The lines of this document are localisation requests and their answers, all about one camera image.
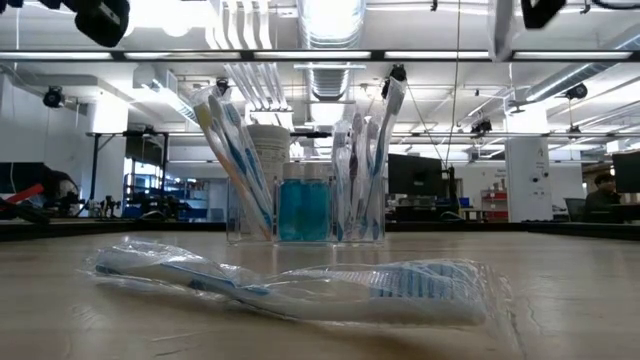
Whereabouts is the teal tube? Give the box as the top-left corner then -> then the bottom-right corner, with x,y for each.
279,162 -> 305,242
303,162 -> 332,242

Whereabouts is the thin hanging cable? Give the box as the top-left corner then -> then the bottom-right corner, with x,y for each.
443,0 -> 462,166

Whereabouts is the person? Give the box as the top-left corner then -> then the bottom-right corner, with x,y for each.
29,164 -> 82,214
583,172 -> 624,224

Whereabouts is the grey office chair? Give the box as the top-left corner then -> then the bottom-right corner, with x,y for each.
563,196 -> 588,222

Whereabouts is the clear acrylic organizer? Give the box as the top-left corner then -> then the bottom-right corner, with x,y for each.
225,174 -> 387,247

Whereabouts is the white wipes canister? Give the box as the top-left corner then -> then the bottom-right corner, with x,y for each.
245,123 -> 292,236

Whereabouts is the red flat bar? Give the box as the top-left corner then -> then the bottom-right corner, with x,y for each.
3,182 -> 47,205

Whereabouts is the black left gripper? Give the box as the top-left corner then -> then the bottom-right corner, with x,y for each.
73,0 -> 132,49

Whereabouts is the black overhead crossbar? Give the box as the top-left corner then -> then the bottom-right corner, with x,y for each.
0,48 -> 640,64

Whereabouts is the black metal rack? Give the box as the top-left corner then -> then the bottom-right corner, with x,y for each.
85,129 -> 170,217

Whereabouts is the white column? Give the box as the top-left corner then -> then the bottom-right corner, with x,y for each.
504,135 -> 551,224
87,94 -> 129,216

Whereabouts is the black monitor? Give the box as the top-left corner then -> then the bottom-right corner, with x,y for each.
611,150 -> 640,195
0,160 -> 45,195
387,152 -> 445,207

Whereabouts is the silver ventilation duct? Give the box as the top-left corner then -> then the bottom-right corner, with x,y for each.
297,0 -> 367,104

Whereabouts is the orange toothbrush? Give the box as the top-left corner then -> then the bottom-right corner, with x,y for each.
193,102 -> 274,242

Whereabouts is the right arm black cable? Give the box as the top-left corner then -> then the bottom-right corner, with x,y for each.
591,0 -> 640,12

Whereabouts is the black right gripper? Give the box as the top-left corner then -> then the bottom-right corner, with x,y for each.
519,0 -> 568,30

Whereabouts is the red shelf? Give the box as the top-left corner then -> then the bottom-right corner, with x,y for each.
480,188 -> 509,222

